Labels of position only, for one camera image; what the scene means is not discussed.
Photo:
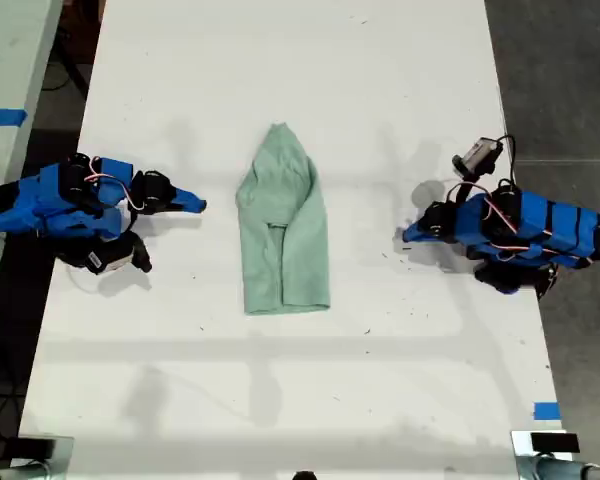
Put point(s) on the black camera stalk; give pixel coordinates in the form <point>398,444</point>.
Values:
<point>462,192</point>

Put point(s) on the grey tube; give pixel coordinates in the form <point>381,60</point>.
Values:
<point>560,470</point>
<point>15,472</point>

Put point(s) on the small black box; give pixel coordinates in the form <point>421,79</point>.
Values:
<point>554,442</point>
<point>36,446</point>

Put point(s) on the pale green T-shirt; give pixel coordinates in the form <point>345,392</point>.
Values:
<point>285,225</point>

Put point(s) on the small blue tape piece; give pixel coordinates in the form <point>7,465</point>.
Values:
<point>546,410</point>

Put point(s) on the white side table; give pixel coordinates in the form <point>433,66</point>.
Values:
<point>10,60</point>

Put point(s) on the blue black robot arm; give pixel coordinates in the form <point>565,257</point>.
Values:
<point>45,200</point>
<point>540,225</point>

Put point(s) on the long blue tape strip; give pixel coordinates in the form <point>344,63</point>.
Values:
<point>2,116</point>

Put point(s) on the black round object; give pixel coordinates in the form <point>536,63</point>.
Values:
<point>305,475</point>

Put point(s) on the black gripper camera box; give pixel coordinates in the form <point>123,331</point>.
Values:
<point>112,255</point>

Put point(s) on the grey black camera box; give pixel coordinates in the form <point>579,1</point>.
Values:
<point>477,156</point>

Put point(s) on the metal mounting plate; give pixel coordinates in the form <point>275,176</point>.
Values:
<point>64,450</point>
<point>520,442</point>

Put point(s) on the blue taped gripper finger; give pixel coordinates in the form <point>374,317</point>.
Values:
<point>409,244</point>
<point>192,206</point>
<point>416,231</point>
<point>189,196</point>

